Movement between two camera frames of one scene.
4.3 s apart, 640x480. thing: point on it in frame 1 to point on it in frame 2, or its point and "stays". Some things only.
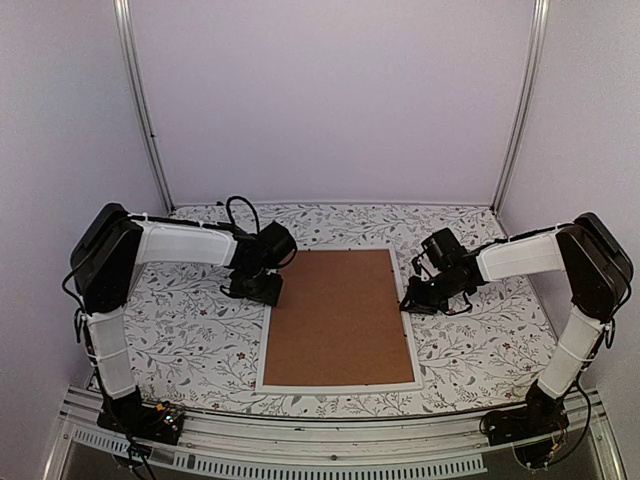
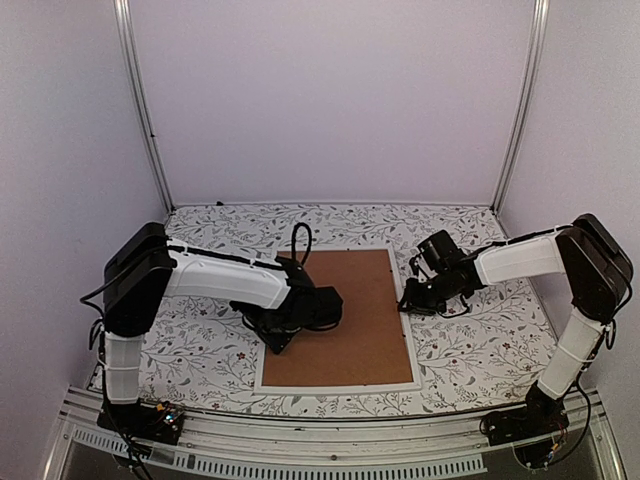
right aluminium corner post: (541, 19) stays
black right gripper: (413, 298) stays
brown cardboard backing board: (337, 320) stays
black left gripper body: (258, 287) to (271, 329)
